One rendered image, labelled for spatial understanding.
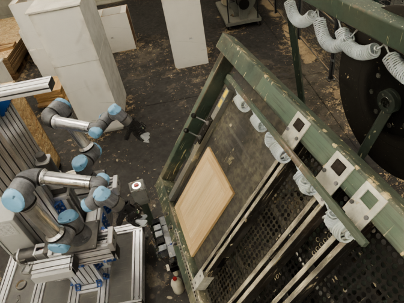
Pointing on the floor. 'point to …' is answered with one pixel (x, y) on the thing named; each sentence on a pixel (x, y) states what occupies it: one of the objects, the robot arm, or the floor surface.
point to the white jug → (177, 285)
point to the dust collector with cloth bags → (238, 12)
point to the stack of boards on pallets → (17, 58)
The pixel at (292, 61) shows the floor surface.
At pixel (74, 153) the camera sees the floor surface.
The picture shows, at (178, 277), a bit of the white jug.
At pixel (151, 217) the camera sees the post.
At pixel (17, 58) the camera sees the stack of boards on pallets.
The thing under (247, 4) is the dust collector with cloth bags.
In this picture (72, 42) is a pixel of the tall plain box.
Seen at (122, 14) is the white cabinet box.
